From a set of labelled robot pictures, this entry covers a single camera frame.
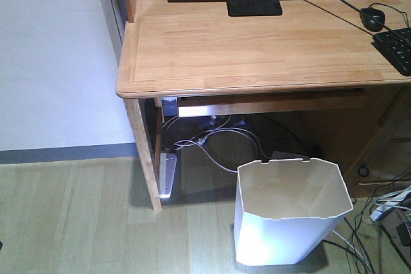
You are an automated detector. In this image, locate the white power strip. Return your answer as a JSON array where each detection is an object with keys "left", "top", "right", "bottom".
[
  {"left": 370, "top": 186, "right": 410, "bottom": 222},
  {"left": 159, "top": 152, "right": 177, "bottom": 199}
]

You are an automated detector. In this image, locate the black keyboard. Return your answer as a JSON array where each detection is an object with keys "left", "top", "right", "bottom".
[{"left": 372, "top": 27, "right": 410, "bottom": 76}]

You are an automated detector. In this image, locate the white power strip right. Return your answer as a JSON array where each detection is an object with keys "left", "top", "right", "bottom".
[{"left": 370, "top": 186, "right": 410, "bottom": 222}]

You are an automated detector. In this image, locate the black computer mouse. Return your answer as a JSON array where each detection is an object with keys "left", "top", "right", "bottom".
[{"left": 360, "top": 7, "right": 385, "bottom": 32}]

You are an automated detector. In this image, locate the wooden keyboard tray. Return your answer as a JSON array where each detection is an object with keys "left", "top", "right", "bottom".
[{"left": 177, "top": 89, "right": 369, "bottom": 117}]

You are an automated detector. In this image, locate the wooden desk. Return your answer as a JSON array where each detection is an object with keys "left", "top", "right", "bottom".
[{"left": 116, "top": 0, "right": 410, "bottom": 210}]

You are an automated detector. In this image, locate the grey cable under desk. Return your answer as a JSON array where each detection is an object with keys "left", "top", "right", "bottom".
[{"left": 162, "top": 115, "right": 263, "bottom": 173}]

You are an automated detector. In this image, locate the white plastic trash bin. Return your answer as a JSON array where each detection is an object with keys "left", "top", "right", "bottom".
[{"left": 234, "top": 158, "right": 353, "bottom": 266}]

